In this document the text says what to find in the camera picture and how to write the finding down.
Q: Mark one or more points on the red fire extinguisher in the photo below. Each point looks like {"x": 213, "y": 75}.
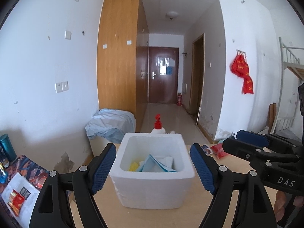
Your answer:
{"x": 179, "y": 99}

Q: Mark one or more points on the metal bunk bed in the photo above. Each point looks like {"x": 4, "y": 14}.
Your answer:
{"x": 288, "y": 59}

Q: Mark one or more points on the colourful printed cloth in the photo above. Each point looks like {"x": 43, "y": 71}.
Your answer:
{"x": 30, "y": 168}

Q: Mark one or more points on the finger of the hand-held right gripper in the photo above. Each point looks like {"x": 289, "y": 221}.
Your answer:
{"x": 239, "y": 148}
{"x": 251, "y": 138}

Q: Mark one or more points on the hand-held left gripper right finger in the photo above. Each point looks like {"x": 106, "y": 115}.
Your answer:
{"x": 203, "y": 168}

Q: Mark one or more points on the person's right hand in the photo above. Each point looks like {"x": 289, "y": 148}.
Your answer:
{"x": 283, "y": 204}

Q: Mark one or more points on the leaning wooden board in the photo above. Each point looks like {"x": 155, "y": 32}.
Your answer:
{"x": 272, "y": 117}

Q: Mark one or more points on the red wet wipes packet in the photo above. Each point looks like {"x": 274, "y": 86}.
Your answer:
{"x": 218, "y": 152}

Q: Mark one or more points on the red hanging bags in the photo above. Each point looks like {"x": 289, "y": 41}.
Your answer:
{"x": 242, "y": 71}

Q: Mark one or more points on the yellow foam net sleeve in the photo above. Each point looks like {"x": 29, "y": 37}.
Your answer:
{"x": 133, "y": 167}

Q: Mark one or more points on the round ceiling lamp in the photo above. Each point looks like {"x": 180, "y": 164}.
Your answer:
{"x": 172, "y": 15}

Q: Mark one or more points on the orange red packet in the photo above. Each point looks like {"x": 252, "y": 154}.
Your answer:
{"x": 16, "y": 200}

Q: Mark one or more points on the blue face mask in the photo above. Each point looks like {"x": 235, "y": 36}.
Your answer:
{"x": 152, "y": 165}

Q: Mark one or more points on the double wall outlet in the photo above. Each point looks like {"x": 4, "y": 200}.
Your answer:
{"x": 61, "y": 87}

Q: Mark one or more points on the teal bottle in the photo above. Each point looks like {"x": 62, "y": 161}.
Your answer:
{"x": 7, "y": 147}

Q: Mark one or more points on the white low cabinet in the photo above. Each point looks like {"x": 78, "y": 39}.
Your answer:
{"x": 104, "y": 144}

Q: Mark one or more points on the metal wall hook rack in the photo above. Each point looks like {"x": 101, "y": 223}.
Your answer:
{"x": 241, "y": 51}

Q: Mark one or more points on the white foam box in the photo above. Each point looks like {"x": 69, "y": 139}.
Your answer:
{"x": 152, "y": 190}

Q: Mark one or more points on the wooden wardrobe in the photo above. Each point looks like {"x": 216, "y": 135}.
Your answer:
{"x": 118, "y": 59}

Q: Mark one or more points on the blue white snack packet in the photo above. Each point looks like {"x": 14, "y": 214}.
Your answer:
{"x": 206, "y": 149}

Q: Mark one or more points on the red-capped spray bottle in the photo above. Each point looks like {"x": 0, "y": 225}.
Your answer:
{"x": 158, "y": 128}

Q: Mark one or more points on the brown entrance door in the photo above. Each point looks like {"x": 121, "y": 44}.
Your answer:
{"x": 163, "y": 80}

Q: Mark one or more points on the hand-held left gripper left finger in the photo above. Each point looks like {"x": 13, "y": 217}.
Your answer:
{"x": 103, "y": 168}

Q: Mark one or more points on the brown side door frame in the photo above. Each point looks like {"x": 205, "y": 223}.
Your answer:
{"x": 197, "y": 80}

